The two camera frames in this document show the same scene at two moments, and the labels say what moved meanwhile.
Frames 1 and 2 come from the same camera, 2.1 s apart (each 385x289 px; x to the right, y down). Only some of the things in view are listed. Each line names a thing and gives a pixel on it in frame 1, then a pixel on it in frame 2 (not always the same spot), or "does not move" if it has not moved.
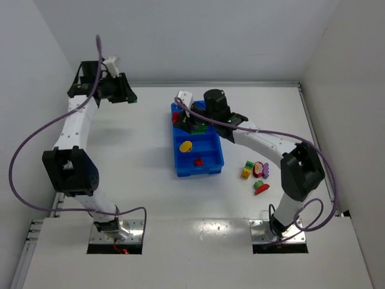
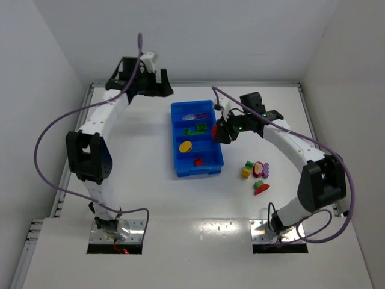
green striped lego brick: x=249 y=164 does not move
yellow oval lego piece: x=186 y=147 does not move
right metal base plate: x=261 y=232 does not move
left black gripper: x=119 y=90 → x=159 y=87
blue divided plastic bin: x=196 y=154 does not move
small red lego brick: x=198 y=162 does not move
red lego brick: x=175 y=117 → x=214 y=132
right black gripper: x=186 y=121 → x=230 y=127
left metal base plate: x=131 y=231 does not move
